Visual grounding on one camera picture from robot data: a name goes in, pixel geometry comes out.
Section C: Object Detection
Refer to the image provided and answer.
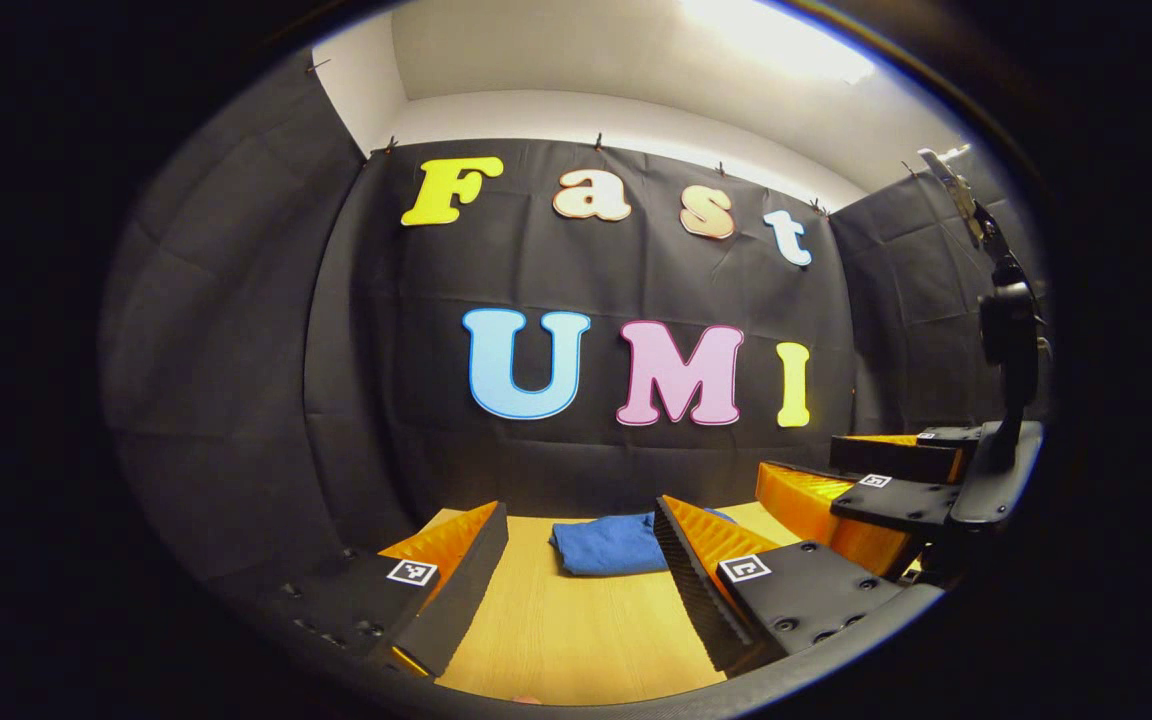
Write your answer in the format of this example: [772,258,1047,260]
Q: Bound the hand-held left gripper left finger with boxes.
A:
[269,500,511,678]

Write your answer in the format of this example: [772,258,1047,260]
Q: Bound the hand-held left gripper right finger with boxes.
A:
[652,494,943,674]

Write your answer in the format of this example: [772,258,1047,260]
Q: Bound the blue corduroy jacket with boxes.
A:
[549,509,737,578]

